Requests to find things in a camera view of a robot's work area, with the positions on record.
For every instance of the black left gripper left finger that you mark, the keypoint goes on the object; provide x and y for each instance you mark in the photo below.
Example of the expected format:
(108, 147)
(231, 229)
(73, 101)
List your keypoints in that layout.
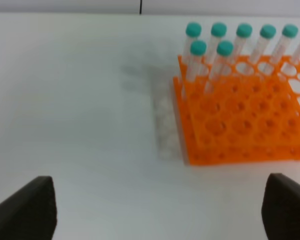
(31, 212)

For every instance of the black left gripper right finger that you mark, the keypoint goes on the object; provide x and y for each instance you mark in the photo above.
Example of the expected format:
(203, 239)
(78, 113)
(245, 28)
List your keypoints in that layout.
(280, 209)

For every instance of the orange test tube rack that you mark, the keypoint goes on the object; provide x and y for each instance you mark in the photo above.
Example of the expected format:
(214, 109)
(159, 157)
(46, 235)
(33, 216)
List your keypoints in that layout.
(248, 118)

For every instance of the test tube with teal cap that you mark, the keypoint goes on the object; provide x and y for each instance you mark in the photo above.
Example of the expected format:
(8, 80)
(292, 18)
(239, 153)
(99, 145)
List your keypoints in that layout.
(194, 64)

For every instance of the clear graduated test tube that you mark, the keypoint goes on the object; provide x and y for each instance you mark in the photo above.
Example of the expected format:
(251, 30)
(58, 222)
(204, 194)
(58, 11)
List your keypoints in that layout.
(223, 52)

